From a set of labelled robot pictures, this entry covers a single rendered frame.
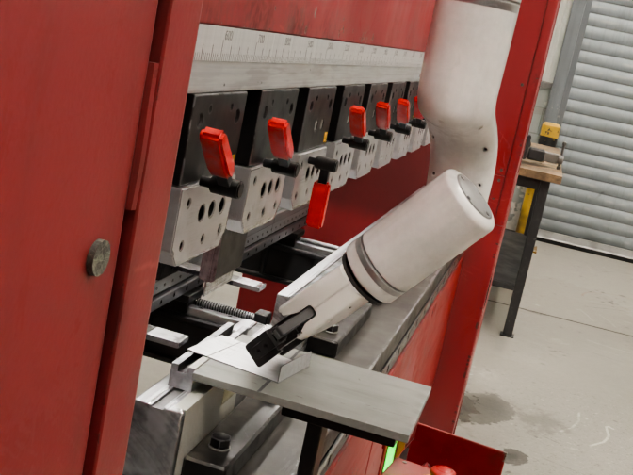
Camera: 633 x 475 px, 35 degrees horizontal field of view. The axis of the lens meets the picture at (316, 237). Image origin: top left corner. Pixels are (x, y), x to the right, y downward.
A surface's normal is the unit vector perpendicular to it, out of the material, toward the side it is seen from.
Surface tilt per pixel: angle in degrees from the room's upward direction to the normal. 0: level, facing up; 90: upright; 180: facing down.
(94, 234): 90
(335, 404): 0
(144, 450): 90
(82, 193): 90
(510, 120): 90
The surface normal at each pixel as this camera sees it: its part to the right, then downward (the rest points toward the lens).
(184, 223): 0.95, 0.24
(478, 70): 0.22, 0.26
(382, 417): 0.19, -0.96
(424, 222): -0.51, -0.04
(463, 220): -0.11, 0.49
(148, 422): -0.26, 0.16
